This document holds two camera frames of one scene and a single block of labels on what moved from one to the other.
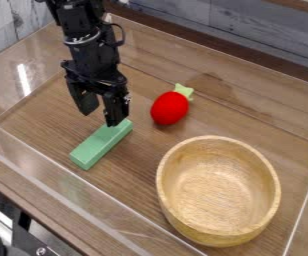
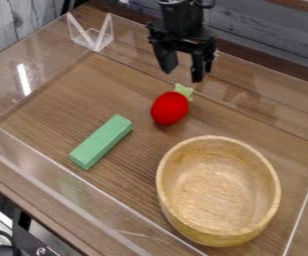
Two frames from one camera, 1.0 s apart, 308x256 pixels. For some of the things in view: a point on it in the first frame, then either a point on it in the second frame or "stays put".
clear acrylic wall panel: (45, 211) stays put
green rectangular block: (95, 146) stays put
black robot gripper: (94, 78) to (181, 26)
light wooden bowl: (218, 188) stays put
